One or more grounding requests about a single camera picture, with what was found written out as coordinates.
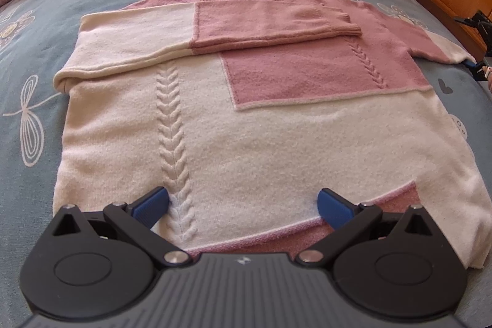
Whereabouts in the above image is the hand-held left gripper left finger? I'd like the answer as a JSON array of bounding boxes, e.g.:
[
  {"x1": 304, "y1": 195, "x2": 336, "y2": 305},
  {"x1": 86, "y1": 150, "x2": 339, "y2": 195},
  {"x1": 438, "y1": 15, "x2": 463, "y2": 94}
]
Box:
[{"x1": 53, "y1": 186, "x2": 193, "y2": 268}]

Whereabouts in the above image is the pink and white knit sweater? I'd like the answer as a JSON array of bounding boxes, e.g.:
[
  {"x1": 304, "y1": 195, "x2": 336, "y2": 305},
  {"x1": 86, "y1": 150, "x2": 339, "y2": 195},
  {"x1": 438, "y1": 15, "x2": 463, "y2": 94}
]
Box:
[{"x1": 52, "y1": 0, "x2": 492, "y2": 271}]

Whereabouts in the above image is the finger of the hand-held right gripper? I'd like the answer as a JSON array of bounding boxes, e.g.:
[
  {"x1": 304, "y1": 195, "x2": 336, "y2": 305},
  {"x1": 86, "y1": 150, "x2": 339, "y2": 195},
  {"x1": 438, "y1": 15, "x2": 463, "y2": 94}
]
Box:
[
  {"x1": 463, "y1": 57, "x2": 492, "y2": 83},
  {"x1": 454, "y1": 10, "x2": 492, "y2": 36}
]

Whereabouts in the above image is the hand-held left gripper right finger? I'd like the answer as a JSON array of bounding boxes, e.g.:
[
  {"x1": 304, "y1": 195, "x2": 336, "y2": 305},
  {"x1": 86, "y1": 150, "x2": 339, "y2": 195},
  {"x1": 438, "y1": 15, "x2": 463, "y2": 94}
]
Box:
[{"x1": 295, "y1": 188, "x2": 439, "y2": 267}]

